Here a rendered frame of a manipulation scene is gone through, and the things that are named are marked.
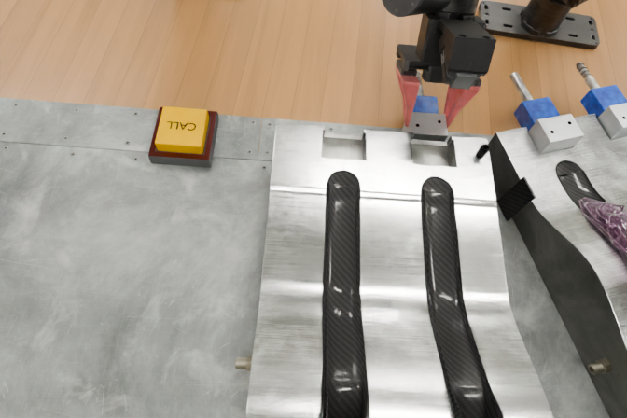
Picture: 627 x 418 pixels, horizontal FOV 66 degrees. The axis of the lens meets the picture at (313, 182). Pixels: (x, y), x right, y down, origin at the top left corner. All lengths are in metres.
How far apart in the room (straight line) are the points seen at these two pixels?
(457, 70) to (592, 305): 0.30
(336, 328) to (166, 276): 0.23
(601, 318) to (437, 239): 0.19
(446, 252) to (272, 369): 0.23
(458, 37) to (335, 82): 0.27
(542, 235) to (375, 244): 0.22
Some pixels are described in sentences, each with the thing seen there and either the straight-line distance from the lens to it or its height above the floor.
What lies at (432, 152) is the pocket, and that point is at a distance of 0.63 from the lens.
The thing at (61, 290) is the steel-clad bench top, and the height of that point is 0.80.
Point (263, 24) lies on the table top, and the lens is 0.83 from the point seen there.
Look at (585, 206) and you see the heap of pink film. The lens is 0.67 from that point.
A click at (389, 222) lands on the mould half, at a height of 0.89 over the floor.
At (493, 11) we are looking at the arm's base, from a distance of 0.93.
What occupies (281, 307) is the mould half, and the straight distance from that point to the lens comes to 0.50.
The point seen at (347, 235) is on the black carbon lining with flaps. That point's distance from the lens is 0.54.
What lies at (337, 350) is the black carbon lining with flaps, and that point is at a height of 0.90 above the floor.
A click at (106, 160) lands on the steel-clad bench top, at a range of 0.70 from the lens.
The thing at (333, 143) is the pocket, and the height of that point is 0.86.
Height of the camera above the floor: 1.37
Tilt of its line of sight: 61 degrees down
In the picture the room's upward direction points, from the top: 9 degrees clockwise
